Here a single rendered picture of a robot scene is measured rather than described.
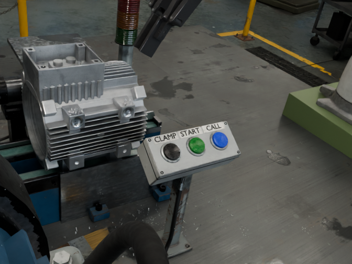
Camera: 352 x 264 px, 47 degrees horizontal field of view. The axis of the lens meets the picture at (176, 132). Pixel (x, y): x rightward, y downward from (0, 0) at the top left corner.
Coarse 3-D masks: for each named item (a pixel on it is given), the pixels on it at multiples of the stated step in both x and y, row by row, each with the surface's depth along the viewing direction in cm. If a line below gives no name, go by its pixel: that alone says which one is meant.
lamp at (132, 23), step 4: (120, 12) 107; (120, 16) 107; (124, 16) 107; (128, 16) 107; (132, 16) 107; (136, 16) 108; (116, 20) 110; (120, 20) 108; (124, 20) 107; (128, 20) 107; (132, 20) 108; (136, 20) 109; (116, 24) 110; (120, 24) 108; (124, 24) 108; (128, 24) 108; (132, 24) 108; (136, 24) 109; (124, 28) 109; (128, 28) 109; (132, 28) 109; (136, 28) 110
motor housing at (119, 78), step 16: (112, 64) 81; (128, 64) 82; (112, 80) 78; (128, 80) 80; (32, 96) 83; (96, 96) 76; (112, 96) 78; (128, 96) 79; (32, 112) 84; (96, 112) 74; (112, 112) 75; (144, 112) 80; (32, 128) 84; (48, 128) 70; (64, 128) 72; (80, 128) 73; (96, 128) 75; (112, 128) 77; (128, 128) 80; (144, 128) 82; (32, 144) 83; (48, 144) 72; (64, 144) 72; (80, 144) 75; (96, 144) 77; (112, 144) 79
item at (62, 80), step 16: (32, 48) 74; (48, 48) 76; (64, 48) 78; (80, 48) 78; (32, 64) 69; (48, 64) 74; (64, 64) 74; (96, 64) 72; (32, 80) 71; (48, 80) 69; (64, 80) 71; (80, 80) 72; (96, 80) 74; (48, 96) 71; (64, 96) 72; (80, 96) 74
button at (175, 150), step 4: (168, 144) 66; (172, 144) 66; (164, 148) 66; (168, 148) 66; (172, 148) 66; (176, 148) 66; (164, 152) 65; (168, 152) 65; (172, 152) 66; (176, 152) 66; (168, 156) 65; (172, 156) 65; (176, 156) 66; (172, 160) 66
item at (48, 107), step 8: (24, 80) 77; (136, 88) 78; (144, 88) 79; (136, 96) 78; (144, 96) 79; (40, 104) 70; (48, 104) 69; (48, 112) 69; (56, 112) 70; (136, 144) 85; (48, 160) 76; (48, 168) 76
